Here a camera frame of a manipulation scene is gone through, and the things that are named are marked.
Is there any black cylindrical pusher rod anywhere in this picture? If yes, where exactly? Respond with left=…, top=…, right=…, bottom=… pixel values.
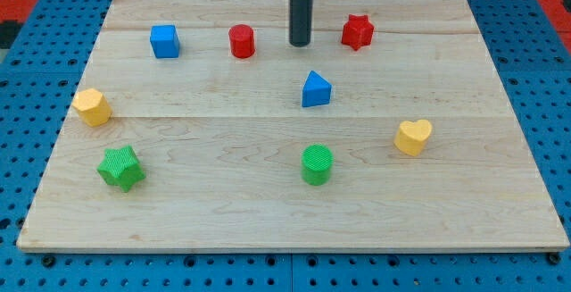
left=289, top=0, right=313, bottom=47

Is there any green cylinder block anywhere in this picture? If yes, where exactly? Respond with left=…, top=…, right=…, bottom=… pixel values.
left=301, top=144, right=334, bottom=186

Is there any blue triangle block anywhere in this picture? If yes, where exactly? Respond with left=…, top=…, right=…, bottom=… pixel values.
left=302, top=71, right=332, bottom=107

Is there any red star block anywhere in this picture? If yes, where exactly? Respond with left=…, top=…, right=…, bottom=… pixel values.
left=341, top=14, right=375, bottom=51

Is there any green star block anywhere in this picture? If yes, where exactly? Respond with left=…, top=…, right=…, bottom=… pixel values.
left=97, top=145, right=146, bottom=193

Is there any yellow hexagon block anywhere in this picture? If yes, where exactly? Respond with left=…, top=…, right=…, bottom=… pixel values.
left=71, top=88, right=112, bottom=127

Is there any red cylinder block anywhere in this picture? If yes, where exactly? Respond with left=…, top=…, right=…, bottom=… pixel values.
left=228, top=24, right=255, bottom=59

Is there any yellow heart block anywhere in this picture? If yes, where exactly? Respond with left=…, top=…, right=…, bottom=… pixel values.
left=393, top=120, right=433, bottom=156

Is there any blue cube block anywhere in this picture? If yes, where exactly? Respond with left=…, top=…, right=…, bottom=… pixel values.
left=150, top=25, right=179, bottom=58

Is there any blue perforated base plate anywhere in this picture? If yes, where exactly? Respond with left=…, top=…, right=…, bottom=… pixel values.
left=1, top=0, right=570, bottom=291

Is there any wooden board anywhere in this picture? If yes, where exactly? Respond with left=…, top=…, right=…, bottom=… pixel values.
left=17, top=0, right=569, bottom=254

